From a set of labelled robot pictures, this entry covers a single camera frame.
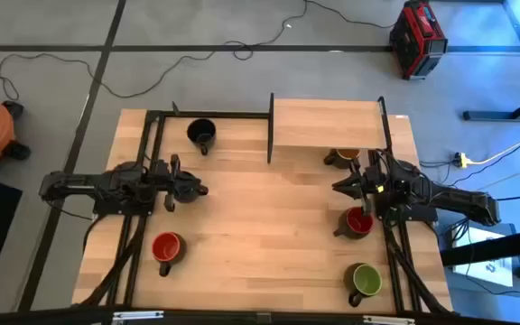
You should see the black mug red inside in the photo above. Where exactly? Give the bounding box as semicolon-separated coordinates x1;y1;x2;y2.
332;206;376;240

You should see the black desk crossbar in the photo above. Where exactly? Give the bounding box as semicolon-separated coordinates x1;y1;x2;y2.
440;225;520;268

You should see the wooden shelf board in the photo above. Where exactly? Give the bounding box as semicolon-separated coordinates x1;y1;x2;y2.
272;97;387;151

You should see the black mug green inside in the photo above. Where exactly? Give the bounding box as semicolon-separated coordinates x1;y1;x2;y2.
343;263;384;308

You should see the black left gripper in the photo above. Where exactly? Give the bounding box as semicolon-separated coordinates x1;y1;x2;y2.
151;153;209;213

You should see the long black floor cable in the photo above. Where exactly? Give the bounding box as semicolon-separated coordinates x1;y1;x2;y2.
0;0;396;101

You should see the white power cable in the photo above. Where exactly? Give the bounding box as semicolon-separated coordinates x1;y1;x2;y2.
465;139;520;166

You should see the red black power station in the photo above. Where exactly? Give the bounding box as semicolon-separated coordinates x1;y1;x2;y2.
389;0;449;81

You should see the black table foot bar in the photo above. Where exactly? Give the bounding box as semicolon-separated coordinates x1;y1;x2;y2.
461;88;520;123

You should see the black aluminium table frame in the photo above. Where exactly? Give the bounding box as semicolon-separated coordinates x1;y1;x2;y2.
72;107;455;317

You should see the black mug yellow inside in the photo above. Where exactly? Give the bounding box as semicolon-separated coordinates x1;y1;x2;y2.
322;147;363;171

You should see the silver metal bracket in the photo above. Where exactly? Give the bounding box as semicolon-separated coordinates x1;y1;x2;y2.
112;310;165;322
362;314;417;325

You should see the white cardboard box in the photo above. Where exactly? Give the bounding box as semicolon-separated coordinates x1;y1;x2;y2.
450;224;515;289

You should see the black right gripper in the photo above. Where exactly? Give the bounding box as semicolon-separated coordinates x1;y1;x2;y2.
331;161;390;217

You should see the black mug orange inside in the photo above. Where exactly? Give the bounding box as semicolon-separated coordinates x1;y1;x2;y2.
151;231;188;278

